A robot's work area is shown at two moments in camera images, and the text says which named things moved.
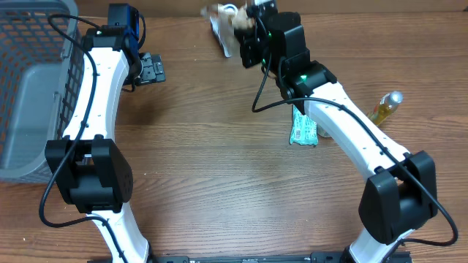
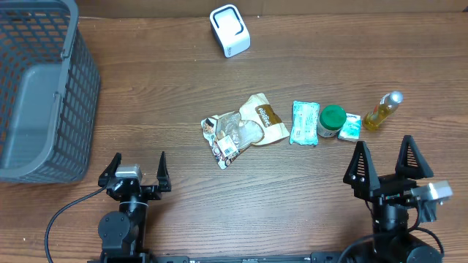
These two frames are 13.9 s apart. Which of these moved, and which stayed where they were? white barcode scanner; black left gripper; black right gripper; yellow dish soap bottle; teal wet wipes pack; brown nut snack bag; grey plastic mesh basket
Moved: black right gripper; black left gripper; brown nut snack bag
Stayed: teal wet wipes pack; yellow dish soap bottle; grey plastic mesh basket; white barcode scanner
